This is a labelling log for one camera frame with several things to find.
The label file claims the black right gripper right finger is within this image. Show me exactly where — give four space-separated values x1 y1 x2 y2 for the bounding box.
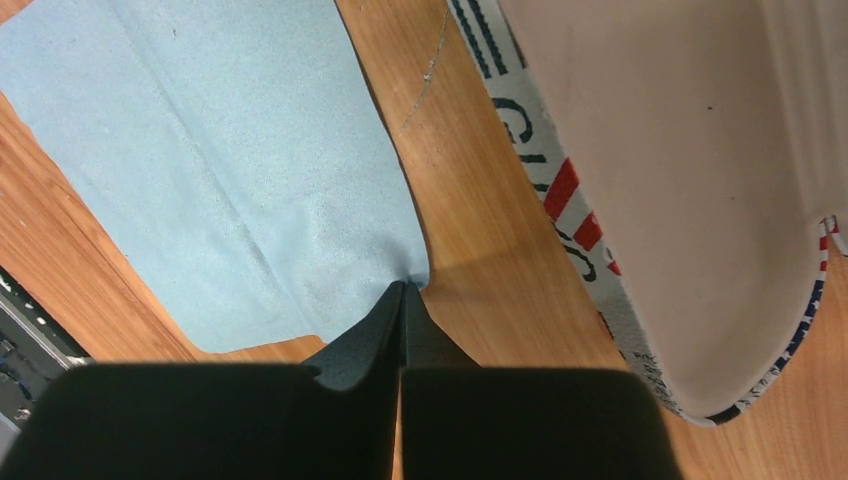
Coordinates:
400 286 682 479

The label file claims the flag print glasses case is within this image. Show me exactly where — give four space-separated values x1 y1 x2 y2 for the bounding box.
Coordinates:
449 1 847 426

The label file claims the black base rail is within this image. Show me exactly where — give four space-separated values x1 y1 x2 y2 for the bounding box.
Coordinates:
1 270 93 456

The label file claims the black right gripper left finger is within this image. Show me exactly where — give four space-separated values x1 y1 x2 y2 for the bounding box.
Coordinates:
1 282 405 479

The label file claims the light blue cloth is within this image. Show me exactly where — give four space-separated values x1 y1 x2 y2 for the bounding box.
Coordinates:
1 1 430 353

